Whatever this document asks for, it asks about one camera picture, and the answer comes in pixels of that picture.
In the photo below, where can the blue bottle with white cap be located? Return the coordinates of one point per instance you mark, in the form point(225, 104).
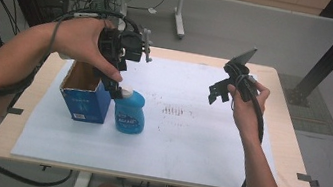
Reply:
point(129, 114)

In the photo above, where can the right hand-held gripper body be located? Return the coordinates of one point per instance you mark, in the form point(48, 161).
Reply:
point(240, 74)

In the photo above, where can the black tape strip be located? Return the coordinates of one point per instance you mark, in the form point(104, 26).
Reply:
point(306, 178)
point(15, 110)

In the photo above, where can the blue cardboard box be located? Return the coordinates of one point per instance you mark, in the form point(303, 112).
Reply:
point(85, 104)

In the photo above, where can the white background desk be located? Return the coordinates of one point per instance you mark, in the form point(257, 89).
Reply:
point(180, 8)

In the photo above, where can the grey floor grate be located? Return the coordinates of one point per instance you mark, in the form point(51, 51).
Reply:
point(313, 110)

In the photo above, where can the person's right hand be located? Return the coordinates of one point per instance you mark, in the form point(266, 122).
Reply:
point(246, 119)

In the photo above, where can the person's left hand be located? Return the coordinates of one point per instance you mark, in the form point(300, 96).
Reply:
point(78, 39)

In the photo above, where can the white table leg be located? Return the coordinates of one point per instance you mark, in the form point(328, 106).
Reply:
point(81, 186)

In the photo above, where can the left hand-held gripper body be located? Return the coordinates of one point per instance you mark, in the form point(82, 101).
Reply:
point(128, 45)

